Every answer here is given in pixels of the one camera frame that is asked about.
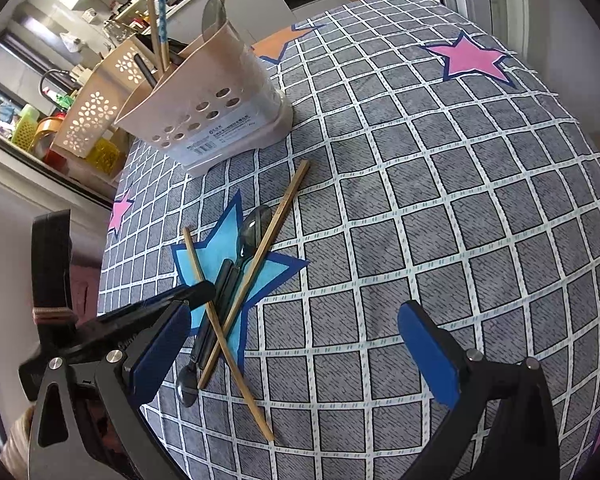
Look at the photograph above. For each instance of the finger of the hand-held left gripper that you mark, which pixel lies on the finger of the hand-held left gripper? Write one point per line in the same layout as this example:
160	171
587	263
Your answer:
145	307

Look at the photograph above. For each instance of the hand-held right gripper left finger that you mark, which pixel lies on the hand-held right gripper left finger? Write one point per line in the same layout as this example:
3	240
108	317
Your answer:
160	355

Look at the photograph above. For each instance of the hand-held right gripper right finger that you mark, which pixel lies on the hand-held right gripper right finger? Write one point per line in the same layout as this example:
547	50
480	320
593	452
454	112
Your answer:
427	355

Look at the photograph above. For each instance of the pink plastic utensil holder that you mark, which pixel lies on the pink plastic utensil holder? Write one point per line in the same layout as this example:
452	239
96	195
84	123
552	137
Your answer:
215	100

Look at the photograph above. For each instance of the blue patterned wooden chopstick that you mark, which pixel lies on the blue patterned wooden chopstick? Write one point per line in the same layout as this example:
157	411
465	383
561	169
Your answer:
164	20

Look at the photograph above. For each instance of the person's left forearm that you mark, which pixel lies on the person's left forearm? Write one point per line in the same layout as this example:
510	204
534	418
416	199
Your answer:
17	435

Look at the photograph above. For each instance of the black chair back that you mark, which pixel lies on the black chair back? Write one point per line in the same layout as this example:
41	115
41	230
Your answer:
52	260

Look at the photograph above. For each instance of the grey checked star tablecloth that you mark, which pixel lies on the grey checked star tablecloth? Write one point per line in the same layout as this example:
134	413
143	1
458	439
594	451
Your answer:
430	210

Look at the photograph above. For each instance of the red basin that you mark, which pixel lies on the red basin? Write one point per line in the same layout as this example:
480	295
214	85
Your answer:
54	157

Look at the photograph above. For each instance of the beige flower-cutout storage cart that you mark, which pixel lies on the beige flower-cutout storage cart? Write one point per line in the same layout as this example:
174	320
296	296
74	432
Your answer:
87	120

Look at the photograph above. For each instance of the orange bowl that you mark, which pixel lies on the orange bowl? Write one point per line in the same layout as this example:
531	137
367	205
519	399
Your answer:
50	127

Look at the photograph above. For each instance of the green plastic basket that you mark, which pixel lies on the green plastic basket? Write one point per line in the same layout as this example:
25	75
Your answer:
26	125

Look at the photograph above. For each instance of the kitchen faucet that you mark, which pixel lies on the kitchen faucet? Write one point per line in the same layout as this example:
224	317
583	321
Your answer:
55	76

